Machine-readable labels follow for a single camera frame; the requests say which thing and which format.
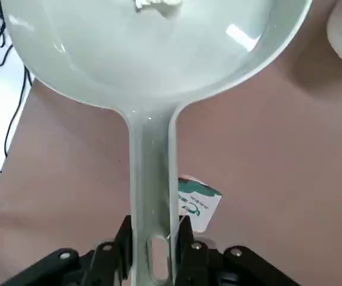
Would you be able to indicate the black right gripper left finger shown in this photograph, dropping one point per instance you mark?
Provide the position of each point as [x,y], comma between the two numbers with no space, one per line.
[105,268]

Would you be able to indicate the pale green plastic dustpan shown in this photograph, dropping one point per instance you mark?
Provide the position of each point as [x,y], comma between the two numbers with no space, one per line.
[159,59]

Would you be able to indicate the white green paper tag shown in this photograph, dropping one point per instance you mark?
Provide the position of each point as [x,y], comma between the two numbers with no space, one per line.
[200,199]

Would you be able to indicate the white paper ball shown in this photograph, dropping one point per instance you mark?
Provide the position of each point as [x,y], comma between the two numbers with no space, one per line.
[159,6]

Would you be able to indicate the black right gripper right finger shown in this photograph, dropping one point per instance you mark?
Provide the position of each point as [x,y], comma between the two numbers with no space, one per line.
[206,268]

